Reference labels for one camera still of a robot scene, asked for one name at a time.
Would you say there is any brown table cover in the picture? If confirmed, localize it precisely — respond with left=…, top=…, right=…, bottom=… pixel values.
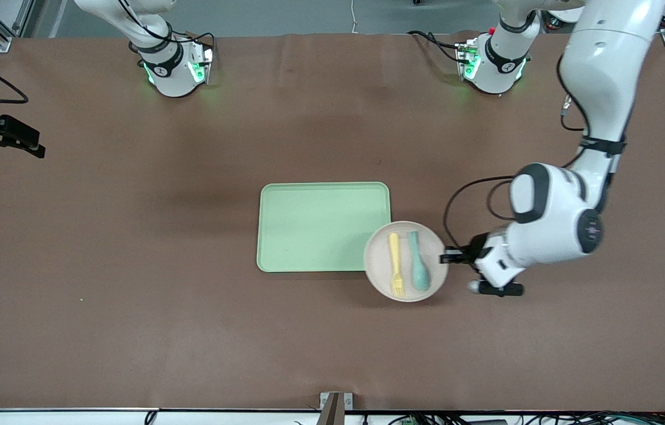
left=0, top=32, right=665, bottom=412

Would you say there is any yellow plastic fork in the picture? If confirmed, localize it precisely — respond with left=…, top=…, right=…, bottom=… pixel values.
left=389, top=233, right=406, bottom=298

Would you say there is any beige round plate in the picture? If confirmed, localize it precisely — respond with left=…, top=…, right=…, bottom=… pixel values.
left=363, top=221, right=448, bottom=303

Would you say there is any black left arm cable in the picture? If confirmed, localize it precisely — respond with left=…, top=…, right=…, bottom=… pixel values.
left=443, top=53, right=590, bottom=251

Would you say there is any black base cable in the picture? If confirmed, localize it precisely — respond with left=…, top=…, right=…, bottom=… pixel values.
left=408, top=30, right=470, bottom=63
left=184, top=32, right=217, bottom=67

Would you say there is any teal plastic spoon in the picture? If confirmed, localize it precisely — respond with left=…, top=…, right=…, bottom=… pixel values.
left=408, top=230, right=431, bottom=292

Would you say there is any black left base cable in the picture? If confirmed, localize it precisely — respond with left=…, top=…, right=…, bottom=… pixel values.
left=408, top=30, right=470, bottom=63

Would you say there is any light green rectangular tray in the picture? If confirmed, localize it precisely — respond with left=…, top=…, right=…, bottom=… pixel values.
left=256, top=182, right=392, bottom=273

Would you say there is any tangled cable bundle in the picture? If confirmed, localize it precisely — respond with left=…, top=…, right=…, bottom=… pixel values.
left=362, top=411, right=665, bottom=425

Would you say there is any black right base cable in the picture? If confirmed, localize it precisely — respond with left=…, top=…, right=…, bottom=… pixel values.
left=184, top=32, right=217, bottom=67

